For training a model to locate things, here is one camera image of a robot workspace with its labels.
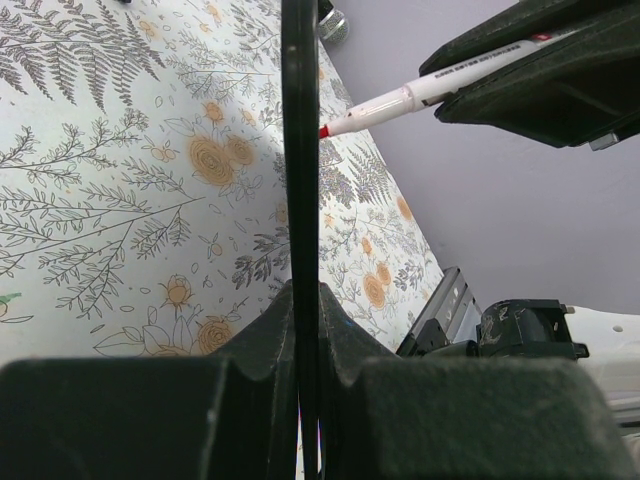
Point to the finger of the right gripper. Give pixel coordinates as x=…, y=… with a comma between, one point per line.
x=573, y=92
x=520, y=21

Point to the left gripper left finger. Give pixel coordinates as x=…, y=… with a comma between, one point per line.
x=232, y=414

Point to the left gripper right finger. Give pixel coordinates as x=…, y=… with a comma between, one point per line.
x=387, y=417

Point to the red whiteboard marker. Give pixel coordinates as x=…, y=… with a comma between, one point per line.
x=400, y=100

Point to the small whiteboard black frame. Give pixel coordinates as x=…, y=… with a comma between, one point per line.
x=300, y=100

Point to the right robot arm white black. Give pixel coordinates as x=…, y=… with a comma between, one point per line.
x=539, y=328

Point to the black microphone silver head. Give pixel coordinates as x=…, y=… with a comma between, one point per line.
x=333, y=27

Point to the floral patterned table mat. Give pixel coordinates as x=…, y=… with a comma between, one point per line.
x=143, y=198

